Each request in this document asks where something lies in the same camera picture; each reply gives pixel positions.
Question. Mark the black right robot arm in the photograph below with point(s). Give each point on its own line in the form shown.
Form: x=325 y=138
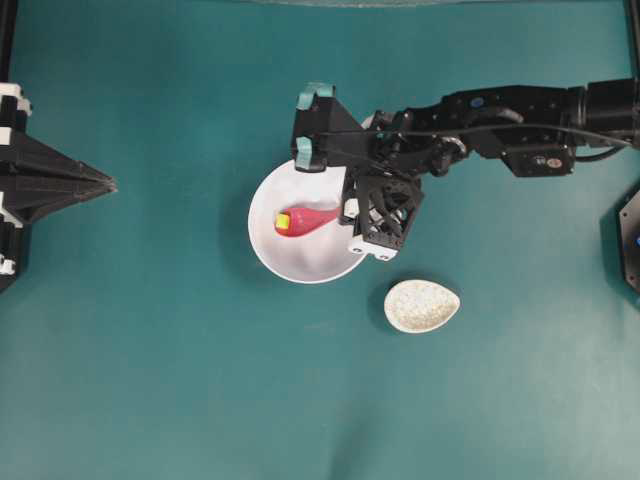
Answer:
x=536 y=132

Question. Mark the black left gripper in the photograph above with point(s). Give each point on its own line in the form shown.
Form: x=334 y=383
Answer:
x=23 y=203

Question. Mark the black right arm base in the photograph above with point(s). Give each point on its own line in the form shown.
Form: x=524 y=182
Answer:
x=619 y=229

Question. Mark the black aluminium frame rail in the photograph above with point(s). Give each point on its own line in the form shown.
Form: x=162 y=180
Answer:
x=8 y=17

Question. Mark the yellow hexagonal prism block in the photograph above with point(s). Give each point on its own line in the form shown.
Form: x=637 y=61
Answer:
x=282 y=222

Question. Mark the white bowl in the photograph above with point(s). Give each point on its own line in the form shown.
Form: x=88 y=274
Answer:
x=318 y=257

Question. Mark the speckled spoon rest dish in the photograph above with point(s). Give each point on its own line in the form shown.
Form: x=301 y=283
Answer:
x=420 y=306

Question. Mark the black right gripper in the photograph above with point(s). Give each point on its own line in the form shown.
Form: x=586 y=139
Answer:
x=380 y=208

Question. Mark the pink plastic spoon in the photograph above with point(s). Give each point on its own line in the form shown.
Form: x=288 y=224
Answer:
x=306 y=220

